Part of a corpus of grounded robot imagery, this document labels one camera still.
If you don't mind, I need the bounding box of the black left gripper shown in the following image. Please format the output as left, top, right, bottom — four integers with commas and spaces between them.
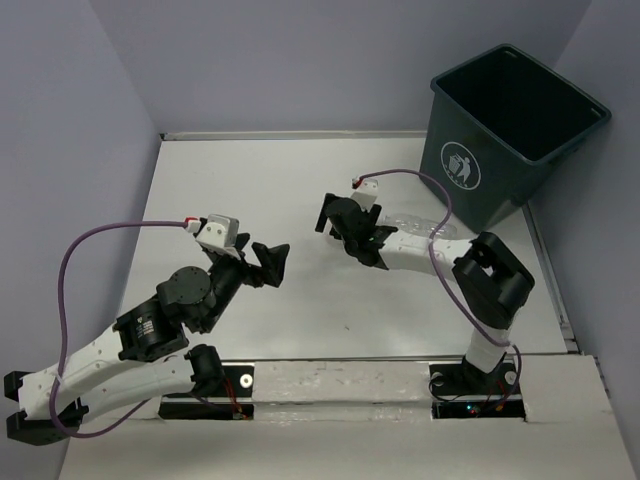
201, 232, 293, 333

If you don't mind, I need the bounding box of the large clear unlabeled bottle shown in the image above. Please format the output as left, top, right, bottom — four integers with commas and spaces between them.
378, 213, 457, 240

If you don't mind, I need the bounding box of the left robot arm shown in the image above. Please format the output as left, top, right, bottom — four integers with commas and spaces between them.
4, 234, 290, 446

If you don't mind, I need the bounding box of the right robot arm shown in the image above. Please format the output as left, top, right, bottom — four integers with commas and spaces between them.
315, 193, 535, 392

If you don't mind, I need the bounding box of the dark green plastic bin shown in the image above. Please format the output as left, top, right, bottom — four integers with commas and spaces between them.
420, 44, 612, 232

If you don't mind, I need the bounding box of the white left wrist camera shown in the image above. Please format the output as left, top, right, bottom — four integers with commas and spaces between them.
185, 214, 240, 255

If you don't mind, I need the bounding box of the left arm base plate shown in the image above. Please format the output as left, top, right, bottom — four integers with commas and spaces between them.
158, 362, 255, 421

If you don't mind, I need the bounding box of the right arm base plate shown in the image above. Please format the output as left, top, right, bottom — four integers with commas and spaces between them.
428, 362, 526, 420

